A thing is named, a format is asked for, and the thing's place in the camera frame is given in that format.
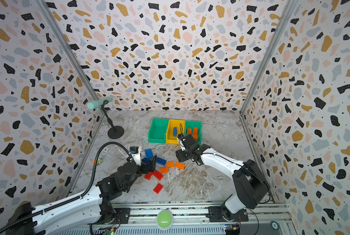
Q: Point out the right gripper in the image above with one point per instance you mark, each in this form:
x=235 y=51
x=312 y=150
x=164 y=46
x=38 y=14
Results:
x=180 y=154

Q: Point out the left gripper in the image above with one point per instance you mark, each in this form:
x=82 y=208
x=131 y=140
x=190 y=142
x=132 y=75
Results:
x=146 y=165

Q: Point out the orange lego brick low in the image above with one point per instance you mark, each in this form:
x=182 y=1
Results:
x=164 y=170
x=180 y=165

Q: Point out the blue lego brick slim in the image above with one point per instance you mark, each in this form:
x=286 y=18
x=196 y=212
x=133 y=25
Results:
x=175 y=132

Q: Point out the blue lego brick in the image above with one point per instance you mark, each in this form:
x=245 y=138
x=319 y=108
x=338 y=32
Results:
x=148 y=153
x=161 y=161

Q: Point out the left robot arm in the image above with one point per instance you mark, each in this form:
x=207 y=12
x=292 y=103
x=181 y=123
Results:
x=92 y=206

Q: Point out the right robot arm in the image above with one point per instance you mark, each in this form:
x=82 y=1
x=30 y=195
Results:
x=249 y=182

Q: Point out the red lego brick middle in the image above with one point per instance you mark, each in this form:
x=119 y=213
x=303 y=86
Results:
x=148 y=176

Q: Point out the right green bin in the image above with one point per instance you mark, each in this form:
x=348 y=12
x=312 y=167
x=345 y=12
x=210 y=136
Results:
x=192 y=124

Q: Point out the green bin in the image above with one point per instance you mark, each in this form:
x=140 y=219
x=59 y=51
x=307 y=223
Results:
x=157 y=131
x=192 y=124

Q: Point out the blue lego brick top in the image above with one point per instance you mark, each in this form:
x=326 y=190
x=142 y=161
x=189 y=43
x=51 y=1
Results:
x=148 y=153

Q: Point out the yellow middle bin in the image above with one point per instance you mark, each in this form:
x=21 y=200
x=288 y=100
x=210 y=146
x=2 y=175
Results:
x=180 y=125

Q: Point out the red lego brick right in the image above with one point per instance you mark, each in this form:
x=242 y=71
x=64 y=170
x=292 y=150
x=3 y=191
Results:
x=157 y=175

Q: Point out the lone red lego brick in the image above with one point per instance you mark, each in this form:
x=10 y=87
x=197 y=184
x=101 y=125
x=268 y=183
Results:
x=158 y=188

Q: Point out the left green bin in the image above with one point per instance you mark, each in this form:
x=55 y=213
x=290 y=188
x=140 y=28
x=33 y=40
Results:
x=157 y=131

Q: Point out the green microphone on stand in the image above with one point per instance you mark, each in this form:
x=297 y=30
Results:
x=115 y=132

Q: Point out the green push button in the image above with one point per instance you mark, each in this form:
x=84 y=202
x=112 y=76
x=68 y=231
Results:
x=164 y=220

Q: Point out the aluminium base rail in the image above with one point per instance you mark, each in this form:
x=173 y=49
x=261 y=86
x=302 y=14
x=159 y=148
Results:
x=202 y=218

